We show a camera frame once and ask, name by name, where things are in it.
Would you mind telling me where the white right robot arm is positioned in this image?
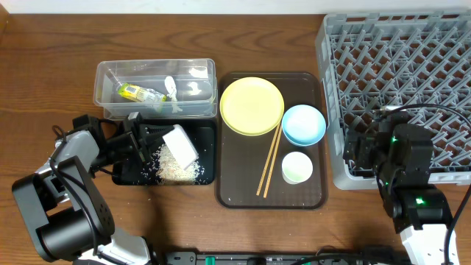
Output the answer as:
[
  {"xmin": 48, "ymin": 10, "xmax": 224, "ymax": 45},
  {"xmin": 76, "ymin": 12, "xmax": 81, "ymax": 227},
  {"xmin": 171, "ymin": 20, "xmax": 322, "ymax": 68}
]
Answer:
[{"xmin": 343, "ymin": 111, "xmax": 459, "ymax": 264}]

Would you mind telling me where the pink rice bowl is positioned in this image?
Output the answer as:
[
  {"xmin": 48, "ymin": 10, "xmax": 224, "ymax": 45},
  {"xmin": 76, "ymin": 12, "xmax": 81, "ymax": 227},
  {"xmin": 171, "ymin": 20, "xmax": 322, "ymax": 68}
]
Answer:
[{"xmin": 163, "ymin": 124, "xmax": 199, "ymax": 170}]

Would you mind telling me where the clear plastic waste bin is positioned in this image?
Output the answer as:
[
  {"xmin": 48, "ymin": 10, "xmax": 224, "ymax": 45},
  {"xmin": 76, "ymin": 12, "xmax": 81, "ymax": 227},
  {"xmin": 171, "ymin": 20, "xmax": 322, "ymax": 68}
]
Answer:
[{"xmin": 93, "ymin": 58, "xmax": 218, "ymax": 120}]

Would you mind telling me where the white wrapper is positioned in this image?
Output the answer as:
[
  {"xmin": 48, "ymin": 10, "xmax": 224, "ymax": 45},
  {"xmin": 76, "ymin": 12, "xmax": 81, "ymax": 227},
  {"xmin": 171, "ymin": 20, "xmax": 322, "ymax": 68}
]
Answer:
[{"xmin": 164, "ymin": 76, "xmax": 183, "ymax": 113}]

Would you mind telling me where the dark brown serving tray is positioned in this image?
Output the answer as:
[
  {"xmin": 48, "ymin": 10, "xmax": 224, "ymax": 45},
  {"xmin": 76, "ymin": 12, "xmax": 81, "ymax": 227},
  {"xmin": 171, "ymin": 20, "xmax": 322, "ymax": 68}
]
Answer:
[{"xmin": 216, "ymin": 72, "xmax": 328, "ymax": 210}]

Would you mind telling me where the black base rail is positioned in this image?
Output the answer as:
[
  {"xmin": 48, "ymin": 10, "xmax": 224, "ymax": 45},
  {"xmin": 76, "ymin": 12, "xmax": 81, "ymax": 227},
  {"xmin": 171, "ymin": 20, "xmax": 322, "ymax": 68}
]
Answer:
[{"xmin": 162, "ymin": 251, "xmax": 411, "ymax": 265}]

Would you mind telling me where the yellow green drink bottle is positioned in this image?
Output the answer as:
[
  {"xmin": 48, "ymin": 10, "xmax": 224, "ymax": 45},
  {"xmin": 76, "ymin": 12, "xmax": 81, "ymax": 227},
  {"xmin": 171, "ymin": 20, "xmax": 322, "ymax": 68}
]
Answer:
[{"xmin": 118, "ymin": 83, "xmax": 167, "ymax": 104}]

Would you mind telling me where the pile of rice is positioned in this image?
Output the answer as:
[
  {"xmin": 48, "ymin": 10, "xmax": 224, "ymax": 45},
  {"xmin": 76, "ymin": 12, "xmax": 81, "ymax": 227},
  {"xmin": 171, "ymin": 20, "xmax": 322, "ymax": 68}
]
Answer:
[{"xmin": 141, "ymin": 144, "xmax": 205, "ymax": 185}]

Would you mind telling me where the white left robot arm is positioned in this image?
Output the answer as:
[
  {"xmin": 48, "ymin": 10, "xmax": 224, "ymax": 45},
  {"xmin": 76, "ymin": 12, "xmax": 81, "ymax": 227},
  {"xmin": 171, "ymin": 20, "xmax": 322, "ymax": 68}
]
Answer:
[{"xmin": 12, "ymin": 113, "xmax": 174, "ymax": 264}]

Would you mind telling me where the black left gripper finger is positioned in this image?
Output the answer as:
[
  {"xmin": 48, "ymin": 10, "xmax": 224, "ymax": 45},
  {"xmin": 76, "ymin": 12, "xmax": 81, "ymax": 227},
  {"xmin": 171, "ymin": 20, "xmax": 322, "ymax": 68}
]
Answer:
[
  {"xmin": 141, "ymin": 140, "xmax": 165, "ymax": 161},
  {"xmin": 139, "ymin": 124, "xmax": 174, "ymax": 139}
]

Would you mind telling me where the light blue bowl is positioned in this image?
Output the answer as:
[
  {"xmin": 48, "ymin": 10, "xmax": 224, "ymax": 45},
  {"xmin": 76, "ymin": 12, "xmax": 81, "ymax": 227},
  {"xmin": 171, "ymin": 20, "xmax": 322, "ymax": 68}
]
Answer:
[{"xmin": 282, "ymin": 105, "xmax": 327, "ymax": 146}]

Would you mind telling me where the grey plastic dishwasher rack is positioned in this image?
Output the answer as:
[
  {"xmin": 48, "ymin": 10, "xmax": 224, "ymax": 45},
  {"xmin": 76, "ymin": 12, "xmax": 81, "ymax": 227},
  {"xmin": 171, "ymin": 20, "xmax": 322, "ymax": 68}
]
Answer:
[{"xmin": 316, "ymin": 9, "xmax": 470, "ymax": 190}]

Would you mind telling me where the right wooden chopstick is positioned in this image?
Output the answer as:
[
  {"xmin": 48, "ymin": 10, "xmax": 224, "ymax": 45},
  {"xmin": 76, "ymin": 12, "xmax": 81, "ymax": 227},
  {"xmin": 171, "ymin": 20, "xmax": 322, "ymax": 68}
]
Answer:
[{"xmin": 263, "ymin": 124, "xmax": 282, "ymax": 198}]

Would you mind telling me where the pale green cup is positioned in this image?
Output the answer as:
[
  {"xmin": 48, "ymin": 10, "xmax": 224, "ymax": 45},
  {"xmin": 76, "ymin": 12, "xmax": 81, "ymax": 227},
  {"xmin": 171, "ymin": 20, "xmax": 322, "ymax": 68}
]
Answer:
[{"xmin": 281, "ymin": 152, "xmax": 314, "ymax": 185}]

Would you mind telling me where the wooden chopstick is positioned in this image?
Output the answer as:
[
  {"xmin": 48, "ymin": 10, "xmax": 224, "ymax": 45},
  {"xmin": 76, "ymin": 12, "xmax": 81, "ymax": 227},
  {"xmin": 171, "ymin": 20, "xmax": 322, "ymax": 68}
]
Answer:
[
  {"xmin": 263, "ymin": 124, "xmax": 282, "ymax": 198},
  {"xmin": 256, "ymin": 123, "xmax": 280, "ymax": 196}
]

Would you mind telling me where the left wooden chopstick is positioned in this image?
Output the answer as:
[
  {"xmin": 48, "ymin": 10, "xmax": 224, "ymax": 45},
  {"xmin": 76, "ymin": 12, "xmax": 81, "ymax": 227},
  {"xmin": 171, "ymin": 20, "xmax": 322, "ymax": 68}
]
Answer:
[{"xmin": 256, "ymin": 123, "xmax": 280, "ymax": 196}]

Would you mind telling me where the black waste tray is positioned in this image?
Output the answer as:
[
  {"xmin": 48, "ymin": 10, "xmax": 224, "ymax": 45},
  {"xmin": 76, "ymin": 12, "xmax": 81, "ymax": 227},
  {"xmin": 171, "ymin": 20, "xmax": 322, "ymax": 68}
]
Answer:
[{"xmin": 112, "ymin": 119, "xmax": 217, "ymax": 186}]

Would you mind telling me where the yellow plate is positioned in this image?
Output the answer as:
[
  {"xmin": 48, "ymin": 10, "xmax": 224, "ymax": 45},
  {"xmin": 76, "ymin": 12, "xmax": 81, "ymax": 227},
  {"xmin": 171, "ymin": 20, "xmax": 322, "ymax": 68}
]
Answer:
[{"xmin": 219, "ymin": 77, "xmax": 285, "ymax": 136}]

